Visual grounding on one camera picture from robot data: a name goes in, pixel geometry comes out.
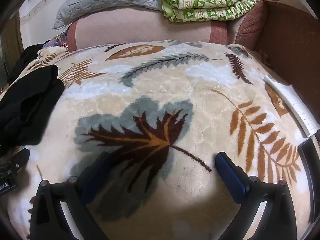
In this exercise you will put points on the colourful printed packet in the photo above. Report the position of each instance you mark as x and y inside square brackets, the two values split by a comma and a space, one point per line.
[58, 39]

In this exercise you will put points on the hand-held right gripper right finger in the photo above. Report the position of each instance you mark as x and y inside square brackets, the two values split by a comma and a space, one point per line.
[231, 175]

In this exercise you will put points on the leaf print plush blanket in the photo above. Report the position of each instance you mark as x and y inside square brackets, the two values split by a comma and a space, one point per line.
[190, 100]

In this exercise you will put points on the brown wooden bed frame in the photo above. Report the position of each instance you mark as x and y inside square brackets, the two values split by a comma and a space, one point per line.
[290, 45]

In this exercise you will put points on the green patterned folded quilt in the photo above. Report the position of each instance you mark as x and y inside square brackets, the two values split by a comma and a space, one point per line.
[210, 2]

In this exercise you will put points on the black pants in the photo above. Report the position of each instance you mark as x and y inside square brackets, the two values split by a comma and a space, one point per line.
[27, 110]

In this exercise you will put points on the white notebook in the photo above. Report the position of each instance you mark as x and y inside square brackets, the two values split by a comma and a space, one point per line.
[297, 105]

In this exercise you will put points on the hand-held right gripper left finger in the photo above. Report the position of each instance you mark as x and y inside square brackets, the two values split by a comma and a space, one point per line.
[96, 180]

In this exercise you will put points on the black cloth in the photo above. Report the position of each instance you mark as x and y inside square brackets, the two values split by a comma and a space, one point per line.
[27, 57]

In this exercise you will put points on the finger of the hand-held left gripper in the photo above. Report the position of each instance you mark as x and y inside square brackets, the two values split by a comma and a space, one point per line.
[20, 157]

